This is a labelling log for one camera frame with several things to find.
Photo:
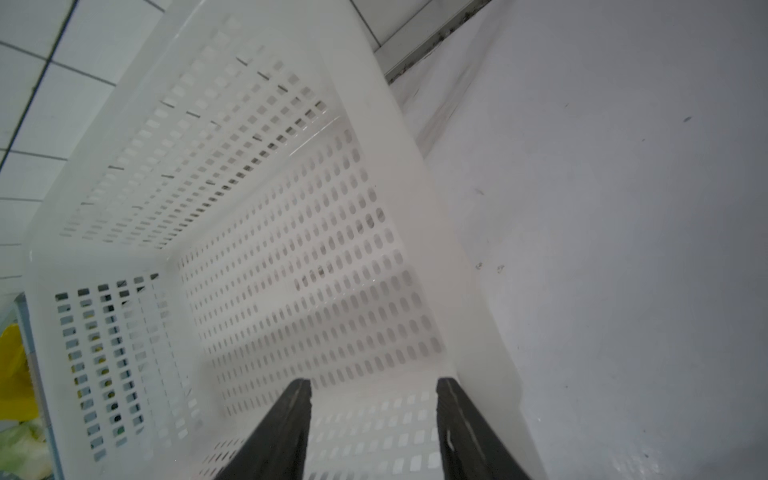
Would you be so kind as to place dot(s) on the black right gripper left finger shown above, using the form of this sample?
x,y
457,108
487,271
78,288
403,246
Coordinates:
x,y
277,447

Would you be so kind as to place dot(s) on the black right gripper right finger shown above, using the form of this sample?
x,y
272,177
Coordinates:
x,y
469,448

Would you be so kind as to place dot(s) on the white perforated plastic basket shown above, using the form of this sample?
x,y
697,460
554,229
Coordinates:
x,y
249,208

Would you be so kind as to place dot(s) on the green napa cabbage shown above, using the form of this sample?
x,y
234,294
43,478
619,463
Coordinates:
x,y
25,453

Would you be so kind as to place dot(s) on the yellow corn toy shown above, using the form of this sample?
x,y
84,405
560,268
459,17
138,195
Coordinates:
x,y
18,401

